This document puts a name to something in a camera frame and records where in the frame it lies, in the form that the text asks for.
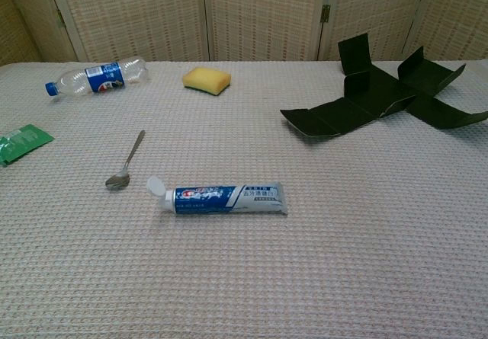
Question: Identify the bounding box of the blue white toothpaste tube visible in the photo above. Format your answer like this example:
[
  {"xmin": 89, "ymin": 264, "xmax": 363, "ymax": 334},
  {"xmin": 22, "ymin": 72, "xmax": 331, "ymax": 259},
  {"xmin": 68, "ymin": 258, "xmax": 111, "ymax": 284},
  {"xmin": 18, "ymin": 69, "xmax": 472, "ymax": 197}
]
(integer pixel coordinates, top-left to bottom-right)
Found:
[{"xmin": 146, "ymin": 175, "xmax": 289, "ymax": 217}]

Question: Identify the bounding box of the yellow sponge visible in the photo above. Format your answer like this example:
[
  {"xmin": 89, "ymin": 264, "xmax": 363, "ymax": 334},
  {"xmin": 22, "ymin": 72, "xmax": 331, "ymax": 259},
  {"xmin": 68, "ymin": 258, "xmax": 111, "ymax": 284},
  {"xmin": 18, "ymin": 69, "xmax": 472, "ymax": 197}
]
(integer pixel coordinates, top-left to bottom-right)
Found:
[{"xmin": 181, "ymin": 67, "xmax": 232, "ymax": 97}]

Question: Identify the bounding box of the black unfolded cardboard box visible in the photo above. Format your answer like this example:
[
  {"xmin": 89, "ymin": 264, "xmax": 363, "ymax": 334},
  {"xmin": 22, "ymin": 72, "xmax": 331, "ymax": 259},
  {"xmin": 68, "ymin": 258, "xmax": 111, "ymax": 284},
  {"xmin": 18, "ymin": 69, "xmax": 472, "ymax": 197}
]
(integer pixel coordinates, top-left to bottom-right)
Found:
[{"xmin": 280, "ymin": 32, "xmax": 488, "ymax": 139}]

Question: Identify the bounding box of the metal spoon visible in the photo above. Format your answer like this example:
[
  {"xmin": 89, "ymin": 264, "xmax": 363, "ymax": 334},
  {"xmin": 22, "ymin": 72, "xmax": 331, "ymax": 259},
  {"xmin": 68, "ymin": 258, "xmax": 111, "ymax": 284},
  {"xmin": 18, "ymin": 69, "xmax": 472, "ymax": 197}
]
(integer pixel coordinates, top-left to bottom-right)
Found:
[{"xmin": 105, "ymin": 130, "xmax": 146, "ymax": 192}]

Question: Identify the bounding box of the clear bottle with blue label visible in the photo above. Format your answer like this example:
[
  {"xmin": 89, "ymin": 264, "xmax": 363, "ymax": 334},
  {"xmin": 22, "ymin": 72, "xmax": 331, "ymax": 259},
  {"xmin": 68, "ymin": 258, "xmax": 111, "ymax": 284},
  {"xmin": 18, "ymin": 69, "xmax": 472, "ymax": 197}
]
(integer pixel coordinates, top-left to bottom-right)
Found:
[{"xmin": 44, "ymin": 56, "xmax": 149, "ymax": 97}]

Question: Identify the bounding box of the woven folding screen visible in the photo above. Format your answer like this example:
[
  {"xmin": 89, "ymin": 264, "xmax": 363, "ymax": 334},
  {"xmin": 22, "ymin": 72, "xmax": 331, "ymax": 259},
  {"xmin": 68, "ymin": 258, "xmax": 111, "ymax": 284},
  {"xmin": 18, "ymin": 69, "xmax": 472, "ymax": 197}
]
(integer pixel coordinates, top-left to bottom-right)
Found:
[{"xmin": 0, "ymin": 0, "xmax": 488, "ymax": 68}]

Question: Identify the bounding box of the green foil packet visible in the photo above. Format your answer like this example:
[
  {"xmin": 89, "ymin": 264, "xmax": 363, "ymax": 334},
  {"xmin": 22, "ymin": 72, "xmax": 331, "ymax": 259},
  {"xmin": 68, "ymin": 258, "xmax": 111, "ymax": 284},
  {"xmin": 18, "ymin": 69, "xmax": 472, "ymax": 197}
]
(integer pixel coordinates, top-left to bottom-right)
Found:
[{"xmin": 0, "ymin": 123, "xmax": 55, "ymax": 168}]

